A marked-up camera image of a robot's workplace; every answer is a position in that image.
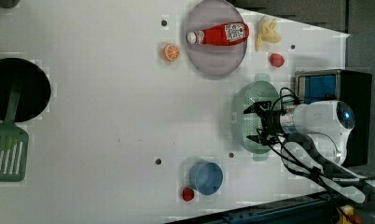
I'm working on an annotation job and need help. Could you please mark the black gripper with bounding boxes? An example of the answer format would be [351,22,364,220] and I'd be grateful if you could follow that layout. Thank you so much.
[243,101,283,146]

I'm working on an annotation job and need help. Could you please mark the green plastic strainer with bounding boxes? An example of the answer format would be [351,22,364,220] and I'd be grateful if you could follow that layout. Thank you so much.
[230,74,279,161]

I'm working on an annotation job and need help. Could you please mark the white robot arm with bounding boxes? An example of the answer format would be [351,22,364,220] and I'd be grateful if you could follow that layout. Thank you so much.
[243,101,375,218]

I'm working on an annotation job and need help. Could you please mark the red toy strawberry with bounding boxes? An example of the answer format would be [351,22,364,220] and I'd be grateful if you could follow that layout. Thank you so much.
[270,53,285,68]

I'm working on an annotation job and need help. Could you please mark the grey round plate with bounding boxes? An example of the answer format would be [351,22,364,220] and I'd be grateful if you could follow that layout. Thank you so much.
[184,0,247,76]

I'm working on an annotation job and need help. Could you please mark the peeled toy banana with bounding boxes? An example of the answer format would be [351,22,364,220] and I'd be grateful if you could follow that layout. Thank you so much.
[255,16,282,51]

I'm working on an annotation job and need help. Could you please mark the red ketchup bottle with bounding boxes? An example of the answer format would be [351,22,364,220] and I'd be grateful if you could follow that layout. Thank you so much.
[187,21,250,46]

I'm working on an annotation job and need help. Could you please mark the small red toy fruit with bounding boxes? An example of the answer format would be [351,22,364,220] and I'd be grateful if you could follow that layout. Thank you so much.
[182,188,195,202]

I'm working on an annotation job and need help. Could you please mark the silver black toaster oven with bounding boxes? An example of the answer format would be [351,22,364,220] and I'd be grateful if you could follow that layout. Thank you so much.
[295,69,372,167]

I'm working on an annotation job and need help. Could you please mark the toy orange half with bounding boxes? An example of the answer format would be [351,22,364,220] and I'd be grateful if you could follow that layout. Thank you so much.
[162,44,180,62]

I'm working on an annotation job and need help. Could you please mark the black round pan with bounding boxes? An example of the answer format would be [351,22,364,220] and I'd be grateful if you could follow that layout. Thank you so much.
[0,58,51,122]

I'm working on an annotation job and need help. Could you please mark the green slotted spatula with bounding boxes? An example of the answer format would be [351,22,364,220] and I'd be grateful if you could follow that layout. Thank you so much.
[0,83,29,182]

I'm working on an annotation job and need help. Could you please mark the dark object at corner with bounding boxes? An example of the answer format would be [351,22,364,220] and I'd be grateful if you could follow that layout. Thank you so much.
[0,0,20,8]

